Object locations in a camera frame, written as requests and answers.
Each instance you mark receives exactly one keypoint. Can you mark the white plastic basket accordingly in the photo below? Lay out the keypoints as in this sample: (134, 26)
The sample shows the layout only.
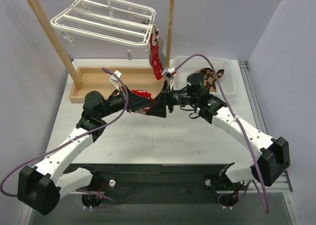
(227, 81)

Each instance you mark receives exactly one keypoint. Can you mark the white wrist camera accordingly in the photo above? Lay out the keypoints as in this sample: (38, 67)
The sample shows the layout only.
(114, 79)
(169, 73)

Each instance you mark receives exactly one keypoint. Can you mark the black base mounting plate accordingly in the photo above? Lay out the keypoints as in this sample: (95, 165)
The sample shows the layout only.
(162, 183)

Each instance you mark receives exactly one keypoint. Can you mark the brown argyle sock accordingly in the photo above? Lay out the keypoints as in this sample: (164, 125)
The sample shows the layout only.
(210, 77)

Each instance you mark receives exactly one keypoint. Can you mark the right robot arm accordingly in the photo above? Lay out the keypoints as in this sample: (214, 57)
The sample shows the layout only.
(271, 155)

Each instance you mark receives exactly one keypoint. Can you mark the wooden hanger rack stand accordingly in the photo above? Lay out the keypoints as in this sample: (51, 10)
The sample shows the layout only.
(137, 72)

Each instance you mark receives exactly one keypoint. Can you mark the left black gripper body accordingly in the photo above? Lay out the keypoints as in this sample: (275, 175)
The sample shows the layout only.
(127, 100)

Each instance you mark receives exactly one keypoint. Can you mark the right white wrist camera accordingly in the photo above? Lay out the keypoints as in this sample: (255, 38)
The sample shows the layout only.
(169, 73)

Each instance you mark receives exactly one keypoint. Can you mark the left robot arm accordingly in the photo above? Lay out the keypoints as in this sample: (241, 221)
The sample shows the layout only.
(43, 185)

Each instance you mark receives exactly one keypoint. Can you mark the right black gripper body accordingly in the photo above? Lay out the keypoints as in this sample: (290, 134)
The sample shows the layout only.
(168, 99)

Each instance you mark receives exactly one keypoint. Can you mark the red patterned sock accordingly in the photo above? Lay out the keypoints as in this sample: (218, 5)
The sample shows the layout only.
(154, 55)
(146, 95)

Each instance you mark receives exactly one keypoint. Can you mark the white plastic clip hanger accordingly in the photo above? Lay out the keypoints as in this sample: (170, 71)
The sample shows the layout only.
(116, 21)

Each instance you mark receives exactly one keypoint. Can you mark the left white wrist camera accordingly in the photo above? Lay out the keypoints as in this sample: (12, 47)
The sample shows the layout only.
(114, 79)

